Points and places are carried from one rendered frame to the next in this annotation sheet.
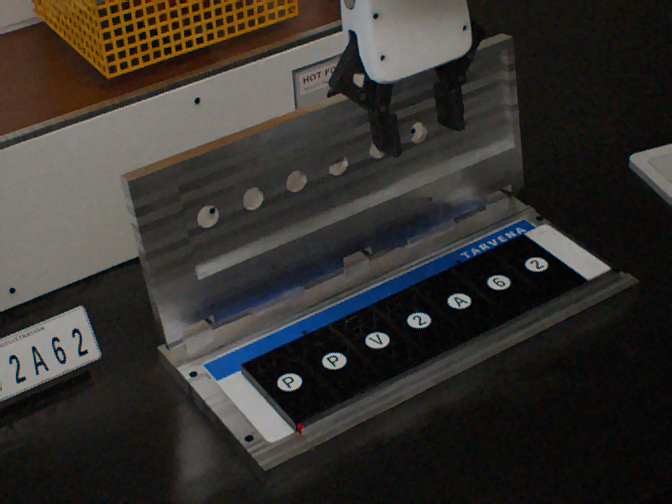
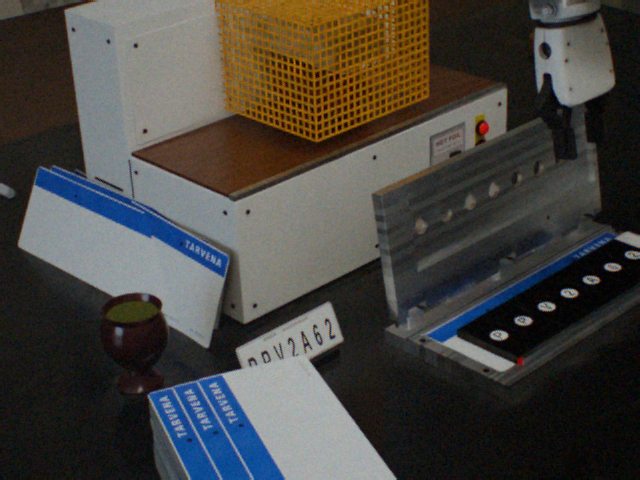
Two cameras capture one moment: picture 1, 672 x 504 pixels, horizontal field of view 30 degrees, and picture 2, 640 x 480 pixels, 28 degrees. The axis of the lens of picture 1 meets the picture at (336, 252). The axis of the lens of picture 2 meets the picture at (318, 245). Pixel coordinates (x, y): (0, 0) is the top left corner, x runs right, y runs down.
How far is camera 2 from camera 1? 72 cm
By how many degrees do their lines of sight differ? 13
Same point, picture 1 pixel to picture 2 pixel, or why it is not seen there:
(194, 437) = (437, 380)
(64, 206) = (291, 238)
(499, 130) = (584, 168)
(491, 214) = (582, 231)
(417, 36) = (588, 75)
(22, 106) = (258, 165)
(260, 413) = (484, 357)
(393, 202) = (527, 218)
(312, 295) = (480, 289)
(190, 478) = (449, 402)
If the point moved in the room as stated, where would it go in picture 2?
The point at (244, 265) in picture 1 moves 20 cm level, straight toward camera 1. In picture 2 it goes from (444, 262) to (509, 335)
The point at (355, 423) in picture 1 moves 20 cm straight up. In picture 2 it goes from (555, 354) to (563, 210)
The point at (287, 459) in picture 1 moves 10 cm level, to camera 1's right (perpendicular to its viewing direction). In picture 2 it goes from (520, 378) to (597, 366)
